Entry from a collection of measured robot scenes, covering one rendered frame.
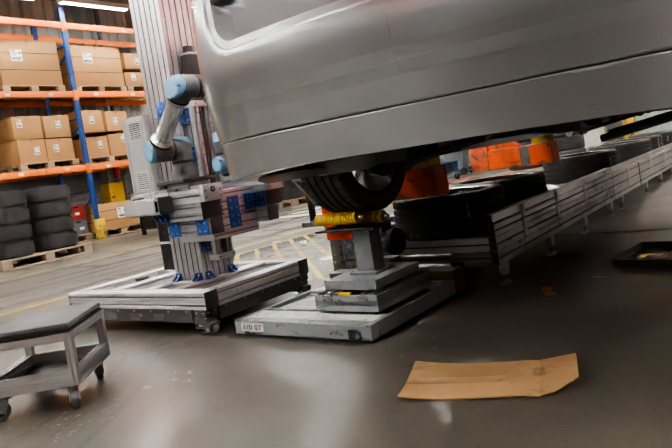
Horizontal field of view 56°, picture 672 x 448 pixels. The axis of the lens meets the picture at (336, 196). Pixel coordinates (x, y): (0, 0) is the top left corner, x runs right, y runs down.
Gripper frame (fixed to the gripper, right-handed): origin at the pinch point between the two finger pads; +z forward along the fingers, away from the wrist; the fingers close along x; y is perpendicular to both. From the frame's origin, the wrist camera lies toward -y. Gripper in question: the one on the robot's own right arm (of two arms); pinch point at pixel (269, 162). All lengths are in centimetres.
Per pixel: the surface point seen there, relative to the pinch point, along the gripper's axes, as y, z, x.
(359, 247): -48, 12, -39
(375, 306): -71, -8, -57
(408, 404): -83, -75, -111
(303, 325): -76, -23, -26
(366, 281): -61, -3, -51
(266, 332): -81, -23, -2
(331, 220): -32.1, 2.3, -32.0
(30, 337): -53, -122, 22
